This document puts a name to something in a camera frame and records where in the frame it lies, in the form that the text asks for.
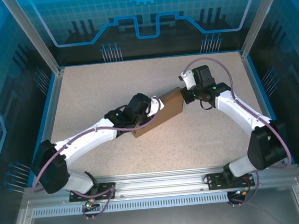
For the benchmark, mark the left aluminium corner post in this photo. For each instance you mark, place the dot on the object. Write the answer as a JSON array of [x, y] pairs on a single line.
[[38, 43]]

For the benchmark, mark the aluminium bench frame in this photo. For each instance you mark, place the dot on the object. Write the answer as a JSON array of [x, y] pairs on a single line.
[[161, 221]]

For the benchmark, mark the right aluminium corner post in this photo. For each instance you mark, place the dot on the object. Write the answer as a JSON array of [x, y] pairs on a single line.
[[259, 16]]

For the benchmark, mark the brown cardboard box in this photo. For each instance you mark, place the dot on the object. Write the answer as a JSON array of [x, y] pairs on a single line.
[[170, 105]]

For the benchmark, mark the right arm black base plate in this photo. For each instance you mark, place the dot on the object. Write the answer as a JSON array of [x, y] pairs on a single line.
[[213, 182]]

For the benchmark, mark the aluminium corner post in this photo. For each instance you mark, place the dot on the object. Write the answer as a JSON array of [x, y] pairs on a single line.
[[38, 43], [259, 16]]

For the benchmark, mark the aluminium blue side rail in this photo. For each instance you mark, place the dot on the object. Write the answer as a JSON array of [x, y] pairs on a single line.
[[55, 99], [257, 81]]

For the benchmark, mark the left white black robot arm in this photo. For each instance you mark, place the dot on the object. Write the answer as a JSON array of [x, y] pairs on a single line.
[[89, 142]]

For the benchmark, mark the aluminium front rail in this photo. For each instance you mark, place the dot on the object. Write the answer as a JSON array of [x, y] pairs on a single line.
[[158, 182]]

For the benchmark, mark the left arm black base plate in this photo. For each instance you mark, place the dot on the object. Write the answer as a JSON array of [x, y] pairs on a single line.
[[109, 191]]

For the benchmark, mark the left aluminium blue side rail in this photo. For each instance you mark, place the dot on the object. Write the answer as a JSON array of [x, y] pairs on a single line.
[[55, 99]]

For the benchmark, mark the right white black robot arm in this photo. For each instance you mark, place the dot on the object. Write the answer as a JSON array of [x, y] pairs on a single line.
[[233, 107]]

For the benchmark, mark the right aluminium blue side rail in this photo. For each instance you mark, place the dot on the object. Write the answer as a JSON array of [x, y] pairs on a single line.
[[257, 81]]

